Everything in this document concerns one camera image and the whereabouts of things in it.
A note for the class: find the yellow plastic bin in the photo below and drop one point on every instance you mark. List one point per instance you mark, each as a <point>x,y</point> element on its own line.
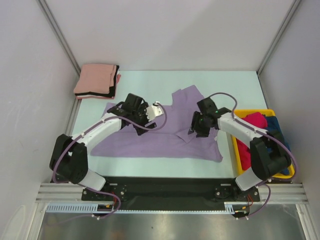
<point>242,113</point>

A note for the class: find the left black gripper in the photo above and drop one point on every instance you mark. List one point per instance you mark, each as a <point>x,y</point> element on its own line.
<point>142,108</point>

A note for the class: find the right corner aluminium post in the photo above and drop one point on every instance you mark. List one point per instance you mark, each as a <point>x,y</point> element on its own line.
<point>279,34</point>

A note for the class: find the folded black t shirt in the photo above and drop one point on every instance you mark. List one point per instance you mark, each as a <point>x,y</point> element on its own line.
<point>112,93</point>

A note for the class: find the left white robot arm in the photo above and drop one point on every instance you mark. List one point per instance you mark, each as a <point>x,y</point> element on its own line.
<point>70,153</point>

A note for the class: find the red t shirt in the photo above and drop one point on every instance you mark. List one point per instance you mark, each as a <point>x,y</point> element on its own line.
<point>258,120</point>

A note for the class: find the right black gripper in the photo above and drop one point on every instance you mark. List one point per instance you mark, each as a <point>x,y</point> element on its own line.
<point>201,133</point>

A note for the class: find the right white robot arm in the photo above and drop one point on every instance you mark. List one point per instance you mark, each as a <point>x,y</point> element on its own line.
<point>268,153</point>

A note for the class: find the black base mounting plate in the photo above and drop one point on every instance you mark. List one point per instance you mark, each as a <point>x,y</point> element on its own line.
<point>177,194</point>

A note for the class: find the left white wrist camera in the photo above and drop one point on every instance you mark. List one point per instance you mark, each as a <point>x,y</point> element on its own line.
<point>153,111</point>

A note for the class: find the slotted cable duct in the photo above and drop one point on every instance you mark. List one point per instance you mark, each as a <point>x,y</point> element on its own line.
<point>95,208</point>

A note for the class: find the aluminium frame rail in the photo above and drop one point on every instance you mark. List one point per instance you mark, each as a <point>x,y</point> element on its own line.
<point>59,193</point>

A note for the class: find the left corner aluminium post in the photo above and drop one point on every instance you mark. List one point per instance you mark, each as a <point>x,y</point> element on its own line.
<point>49,16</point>

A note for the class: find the navy blue t shirt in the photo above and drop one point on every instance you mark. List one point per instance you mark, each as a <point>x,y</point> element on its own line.
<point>272,125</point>

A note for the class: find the corner aluminium post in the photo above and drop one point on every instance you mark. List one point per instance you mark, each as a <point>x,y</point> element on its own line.
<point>279,34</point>
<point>49,16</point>

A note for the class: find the purple t shirt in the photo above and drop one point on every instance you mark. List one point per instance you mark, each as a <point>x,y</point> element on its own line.
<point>171,141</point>

